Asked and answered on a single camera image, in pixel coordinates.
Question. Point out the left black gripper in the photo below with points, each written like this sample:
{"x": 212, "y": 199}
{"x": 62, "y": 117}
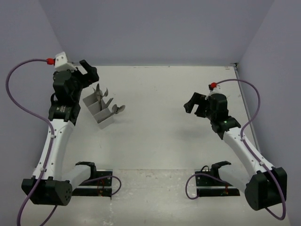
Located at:
{"x": 91, "y": 76}

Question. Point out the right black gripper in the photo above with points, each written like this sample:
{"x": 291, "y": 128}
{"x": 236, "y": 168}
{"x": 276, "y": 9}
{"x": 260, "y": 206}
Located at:
{"x": 198, "y": 99}

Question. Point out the steel knife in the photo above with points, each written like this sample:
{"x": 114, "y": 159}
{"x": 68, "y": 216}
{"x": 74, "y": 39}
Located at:
{"x": 108, "y": 103}
{"x": 97, "y": 89}
{"x": 99, "y": 96}

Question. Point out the large steel spoon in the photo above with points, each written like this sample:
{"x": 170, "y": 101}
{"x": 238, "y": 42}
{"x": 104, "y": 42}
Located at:
{"x": 120, "y": 109}

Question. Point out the crosswise steel spoon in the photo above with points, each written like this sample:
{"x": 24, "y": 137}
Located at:
{"x": 113, "y": 112}

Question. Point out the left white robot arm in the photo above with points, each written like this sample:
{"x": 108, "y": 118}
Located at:
{"x": 48, "y": 185}

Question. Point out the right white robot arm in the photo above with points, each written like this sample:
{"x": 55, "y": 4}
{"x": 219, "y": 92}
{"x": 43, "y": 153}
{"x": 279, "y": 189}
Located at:
{"x": 264, "y": 185}

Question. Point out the clear plastic utensil container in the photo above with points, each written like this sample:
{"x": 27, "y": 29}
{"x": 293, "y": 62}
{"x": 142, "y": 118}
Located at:
{"x": 103, "y": 117}

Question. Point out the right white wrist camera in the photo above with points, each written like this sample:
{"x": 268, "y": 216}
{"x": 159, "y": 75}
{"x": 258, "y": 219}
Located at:
{"x": 216, "y": 90}

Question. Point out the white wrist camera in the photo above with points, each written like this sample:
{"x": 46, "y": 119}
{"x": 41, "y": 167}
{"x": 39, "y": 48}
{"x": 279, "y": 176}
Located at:
{"x": 216, "y": 90}
{"x": 62, "y": 63}

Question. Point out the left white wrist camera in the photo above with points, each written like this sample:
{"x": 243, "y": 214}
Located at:
{"x": 62, "y": 63}

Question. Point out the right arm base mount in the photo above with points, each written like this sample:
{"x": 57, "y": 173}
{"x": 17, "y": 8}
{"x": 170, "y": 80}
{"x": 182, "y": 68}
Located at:
{"x": 209, "y": 183}

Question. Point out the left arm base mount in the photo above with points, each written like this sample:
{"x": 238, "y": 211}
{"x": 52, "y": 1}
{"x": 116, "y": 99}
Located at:
{"x": 99, "y": 184}

